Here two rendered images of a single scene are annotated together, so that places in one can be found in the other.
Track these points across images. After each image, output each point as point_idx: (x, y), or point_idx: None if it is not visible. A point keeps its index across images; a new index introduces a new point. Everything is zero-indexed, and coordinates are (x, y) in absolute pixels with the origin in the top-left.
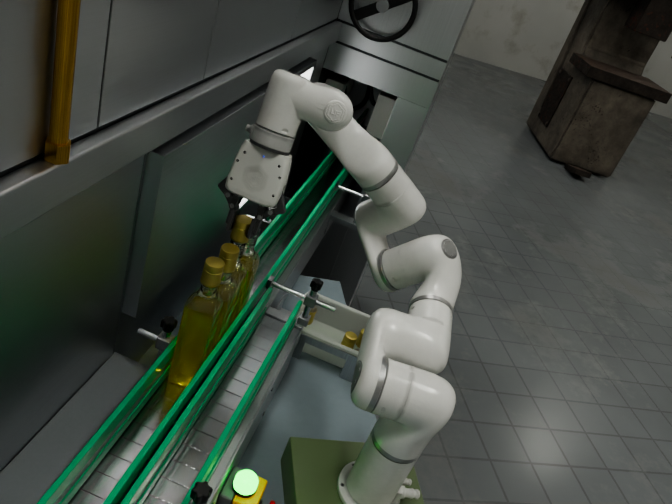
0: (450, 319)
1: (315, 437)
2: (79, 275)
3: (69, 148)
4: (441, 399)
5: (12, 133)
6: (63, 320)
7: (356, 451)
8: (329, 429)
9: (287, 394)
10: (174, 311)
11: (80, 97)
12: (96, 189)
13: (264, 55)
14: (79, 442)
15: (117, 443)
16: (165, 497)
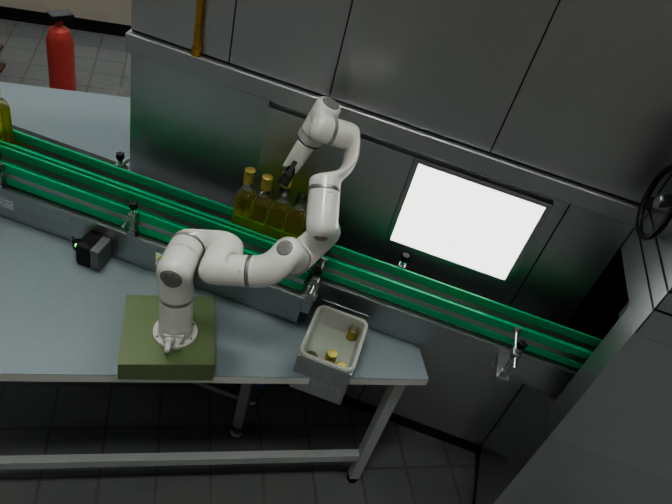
0: (235, 269)
1: (234, 334)
2: (219, 130)
3: (194, 50)
4: (164, 258)
5: (180, 32)
6: (208, 145)
7: (206, 330)
8: (243, 343)
9: (270, 322)
10: None
11: (216, 40)
12: (229, 93)
13: (426, 132)
14: None
15: None
16: None
